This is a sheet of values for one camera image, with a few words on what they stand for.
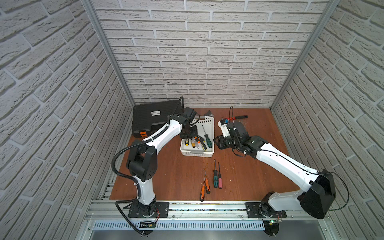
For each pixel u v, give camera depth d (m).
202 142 0.97
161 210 0.73
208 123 1.07
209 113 1.14
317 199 0.39
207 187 0.79
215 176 0.83
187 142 0.97
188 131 0.76
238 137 0.58
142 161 0.48
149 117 1.04
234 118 1.13
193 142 0.97
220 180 0.81
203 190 0.79
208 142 0.97
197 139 0.98
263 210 0.66
